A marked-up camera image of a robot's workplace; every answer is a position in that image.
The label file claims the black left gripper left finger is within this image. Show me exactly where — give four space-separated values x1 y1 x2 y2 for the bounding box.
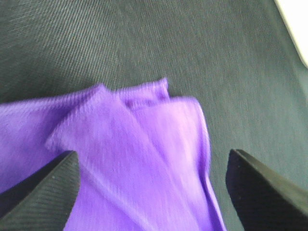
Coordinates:
0 151 80 231

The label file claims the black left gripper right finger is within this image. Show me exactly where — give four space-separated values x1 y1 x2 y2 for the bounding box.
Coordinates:
226 149 308 231

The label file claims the purple microfiber towel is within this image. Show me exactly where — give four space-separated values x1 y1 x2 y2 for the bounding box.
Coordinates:
0 79 226 231

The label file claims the black table cover cloth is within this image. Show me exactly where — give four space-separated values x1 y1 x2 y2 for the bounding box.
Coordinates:
0 0 308 231

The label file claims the white plastic storage bin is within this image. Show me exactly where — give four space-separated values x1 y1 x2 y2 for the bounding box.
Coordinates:
275 0 308 68

